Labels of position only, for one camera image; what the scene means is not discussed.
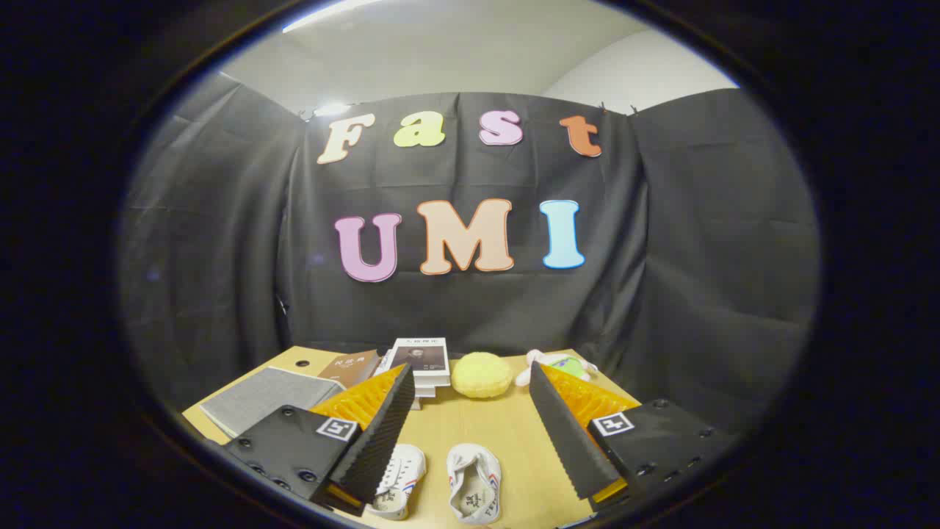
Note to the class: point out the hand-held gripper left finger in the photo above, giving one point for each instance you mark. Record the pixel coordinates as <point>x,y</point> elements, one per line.
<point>382,441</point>

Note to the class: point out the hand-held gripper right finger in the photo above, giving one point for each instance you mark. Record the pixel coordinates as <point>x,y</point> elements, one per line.
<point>565,441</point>

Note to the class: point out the white striped canvas shoe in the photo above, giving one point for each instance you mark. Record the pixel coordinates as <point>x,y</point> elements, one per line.
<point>475,481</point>
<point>405,470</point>

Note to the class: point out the foldable fabric storage box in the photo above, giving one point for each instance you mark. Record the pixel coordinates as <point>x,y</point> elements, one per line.
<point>264,397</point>

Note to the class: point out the white patterned cover book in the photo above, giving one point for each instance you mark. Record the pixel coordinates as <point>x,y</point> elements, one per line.
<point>426,391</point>

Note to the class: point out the pink and green plush toy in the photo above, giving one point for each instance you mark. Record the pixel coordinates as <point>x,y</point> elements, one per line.
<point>562,364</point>

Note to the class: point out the brown cover book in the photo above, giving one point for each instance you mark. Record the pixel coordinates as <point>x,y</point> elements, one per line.
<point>352,367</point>

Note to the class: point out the white portrait cover book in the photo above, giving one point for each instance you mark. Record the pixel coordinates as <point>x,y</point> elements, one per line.
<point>420,360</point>

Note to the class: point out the yellow plush toy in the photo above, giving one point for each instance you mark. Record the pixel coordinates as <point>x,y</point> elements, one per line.
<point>481,375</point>

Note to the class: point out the black backdrop cloth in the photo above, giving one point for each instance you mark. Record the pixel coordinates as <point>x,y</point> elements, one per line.
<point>220,257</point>

